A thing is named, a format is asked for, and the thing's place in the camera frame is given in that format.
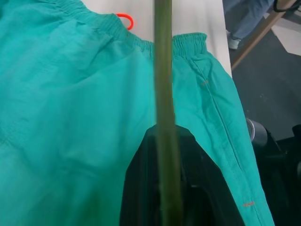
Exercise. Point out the orange hanger hook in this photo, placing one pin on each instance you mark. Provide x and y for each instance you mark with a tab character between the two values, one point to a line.
129	20

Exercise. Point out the teal shorts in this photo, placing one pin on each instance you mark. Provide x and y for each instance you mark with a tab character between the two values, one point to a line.
70	117

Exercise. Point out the person's leg in blue jeans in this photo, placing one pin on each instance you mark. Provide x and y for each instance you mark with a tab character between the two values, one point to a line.
249	16

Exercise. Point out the black robot body part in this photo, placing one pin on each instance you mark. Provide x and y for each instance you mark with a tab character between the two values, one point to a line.
279	176

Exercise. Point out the white shoe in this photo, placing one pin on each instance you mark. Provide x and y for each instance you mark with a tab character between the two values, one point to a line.
233	42

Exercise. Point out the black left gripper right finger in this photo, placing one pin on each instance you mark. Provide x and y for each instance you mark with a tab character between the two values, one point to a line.
202	188

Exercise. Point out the silver robot body part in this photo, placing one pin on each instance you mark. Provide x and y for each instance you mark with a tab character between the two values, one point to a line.
257	129

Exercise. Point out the white board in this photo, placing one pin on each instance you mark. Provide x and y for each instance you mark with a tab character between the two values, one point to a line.
288	33

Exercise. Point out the wooden table leg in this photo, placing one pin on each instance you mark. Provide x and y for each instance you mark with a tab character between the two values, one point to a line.
256	35

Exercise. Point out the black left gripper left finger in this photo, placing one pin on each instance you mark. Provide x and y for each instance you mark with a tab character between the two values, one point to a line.
141	188

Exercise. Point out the olive green vertical rod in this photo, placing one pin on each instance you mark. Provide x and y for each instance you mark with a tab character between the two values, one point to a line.
165	94

